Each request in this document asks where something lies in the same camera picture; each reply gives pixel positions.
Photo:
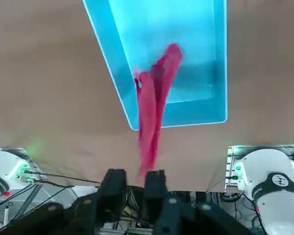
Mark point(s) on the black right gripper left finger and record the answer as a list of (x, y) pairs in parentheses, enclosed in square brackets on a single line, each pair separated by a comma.
[(112, 191)]

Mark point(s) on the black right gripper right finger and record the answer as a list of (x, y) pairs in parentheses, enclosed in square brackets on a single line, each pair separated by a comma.
[(154, 193)]

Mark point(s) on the red cloth rag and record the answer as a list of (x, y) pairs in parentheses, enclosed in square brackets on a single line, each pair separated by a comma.
[(149, 110)]

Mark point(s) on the blue plastic storage box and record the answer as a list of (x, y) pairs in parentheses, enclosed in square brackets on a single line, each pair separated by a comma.
[(161, 29)]

